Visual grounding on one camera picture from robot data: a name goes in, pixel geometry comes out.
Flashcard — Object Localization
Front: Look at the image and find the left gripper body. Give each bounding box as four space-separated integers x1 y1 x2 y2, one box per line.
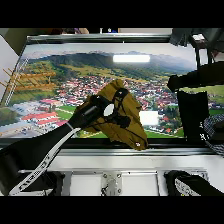
111 112 132 130

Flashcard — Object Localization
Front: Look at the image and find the mustard yellow garment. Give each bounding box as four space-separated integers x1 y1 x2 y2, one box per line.
77 78 150 152

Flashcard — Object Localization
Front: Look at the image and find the brown clothes hanger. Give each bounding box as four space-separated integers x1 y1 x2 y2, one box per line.
0 79 57 93
2 67 57 81

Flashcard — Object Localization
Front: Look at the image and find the checked shirt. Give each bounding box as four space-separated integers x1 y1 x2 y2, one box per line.
202 114 224 148

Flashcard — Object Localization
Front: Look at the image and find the dark grey garment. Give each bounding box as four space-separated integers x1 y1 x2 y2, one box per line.
169 27 224 54

